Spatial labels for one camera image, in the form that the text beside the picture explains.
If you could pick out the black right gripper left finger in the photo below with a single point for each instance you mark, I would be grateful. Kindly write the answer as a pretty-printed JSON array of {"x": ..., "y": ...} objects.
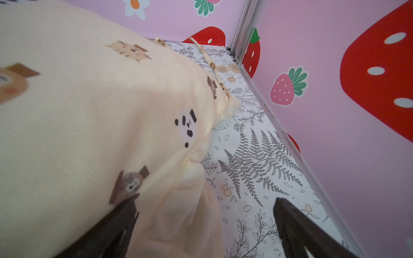
[{"x": 110, "y": 237}]

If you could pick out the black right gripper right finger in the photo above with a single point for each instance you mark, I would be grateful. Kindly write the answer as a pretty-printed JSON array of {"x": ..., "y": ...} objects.
[{"x": 300, "y": 236}]

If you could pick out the cream animal print pillow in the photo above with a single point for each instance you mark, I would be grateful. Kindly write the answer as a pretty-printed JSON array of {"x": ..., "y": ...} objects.
[{"x": 93, "y": 115}]

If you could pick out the fern print bed sheet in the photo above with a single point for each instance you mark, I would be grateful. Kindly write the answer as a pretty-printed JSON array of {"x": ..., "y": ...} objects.
[{"x": 248, "y": 166}]

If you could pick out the aluminium right corner post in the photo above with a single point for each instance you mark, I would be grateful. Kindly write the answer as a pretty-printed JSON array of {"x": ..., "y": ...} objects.
[{"x": 251, "y": 13}]

